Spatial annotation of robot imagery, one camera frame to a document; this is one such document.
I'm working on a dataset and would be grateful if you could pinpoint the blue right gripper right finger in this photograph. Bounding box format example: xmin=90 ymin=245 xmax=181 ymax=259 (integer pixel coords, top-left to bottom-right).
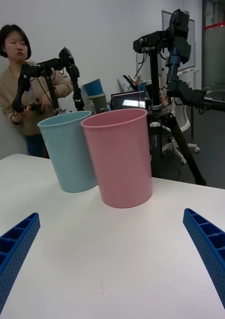
xmin=183 ymin=208 xmax=225 ymax=319

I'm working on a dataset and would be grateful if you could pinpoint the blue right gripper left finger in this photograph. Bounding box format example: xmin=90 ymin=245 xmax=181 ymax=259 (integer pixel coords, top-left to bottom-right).
xmin=0 ymin=212 xmax=41 ymax=319

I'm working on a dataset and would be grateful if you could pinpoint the pale blue plastic bin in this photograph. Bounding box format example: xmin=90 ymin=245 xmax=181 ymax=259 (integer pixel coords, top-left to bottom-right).
xmin=37 ymin=111 xmax=99 ymax=193

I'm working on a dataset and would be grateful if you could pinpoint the black tripod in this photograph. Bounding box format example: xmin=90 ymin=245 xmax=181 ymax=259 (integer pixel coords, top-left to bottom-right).
xmin=146 ymin=49 xmax=207 ymax=186

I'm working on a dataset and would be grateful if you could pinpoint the pink plastic bin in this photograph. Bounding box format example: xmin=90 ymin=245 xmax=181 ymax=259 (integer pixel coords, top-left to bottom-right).
xmin=80 ymin=108 xmax=153 ymax=209

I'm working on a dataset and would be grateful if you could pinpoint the white office chair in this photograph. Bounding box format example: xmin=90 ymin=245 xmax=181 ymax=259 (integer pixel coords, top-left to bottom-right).
xmin=162 ymin=94 xmax=200 ymax=165

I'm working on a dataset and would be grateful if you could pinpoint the black laptop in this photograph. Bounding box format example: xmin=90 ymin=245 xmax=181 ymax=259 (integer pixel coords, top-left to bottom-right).
xmin=110 ymin=91 xmax=146 ymax=110

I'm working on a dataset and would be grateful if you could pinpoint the grey-green plastic bin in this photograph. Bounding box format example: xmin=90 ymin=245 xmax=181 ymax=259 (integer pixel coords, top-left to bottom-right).
xmin=89 ymin=93 xmax=107 ymax=113

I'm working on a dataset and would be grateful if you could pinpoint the person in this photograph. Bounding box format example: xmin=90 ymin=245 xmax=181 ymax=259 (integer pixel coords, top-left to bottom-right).
xmin=0 ymin=24 xmax=75 ymax=159

